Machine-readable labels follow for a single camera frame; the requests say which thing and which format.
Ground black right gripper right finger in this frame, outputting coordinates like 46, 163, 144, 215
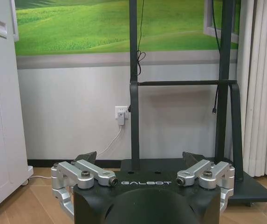
176, 151, 236, 213

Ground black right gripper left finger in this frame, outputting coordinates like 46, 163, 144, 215
51, 151, 118, 217

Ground white floor appliance cabinet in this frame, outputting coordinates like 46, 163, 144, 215
0, 0, 34, 212

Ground dark grey rolling display stand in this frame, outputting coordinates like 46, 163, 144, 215
120, 0, 267, 206

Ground white pleated curtain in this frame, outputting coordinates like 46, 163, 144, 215
239, 0, 267, 179

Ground white power cable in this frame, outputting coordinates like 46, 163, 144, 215
29, 125, 123, 181

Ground white wall power socket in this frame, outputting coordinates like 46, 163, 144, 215
115, 105, 131, 119

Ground thick black hanging cable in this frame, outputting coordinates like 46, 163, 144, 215
211, 0, 221, 115

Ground green meadow wall poster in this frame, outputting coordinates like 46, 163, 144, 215
11, 0, 242, 56

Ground thin black hanging cable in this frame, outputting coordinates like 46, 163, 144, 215
135, 0, 147, 76

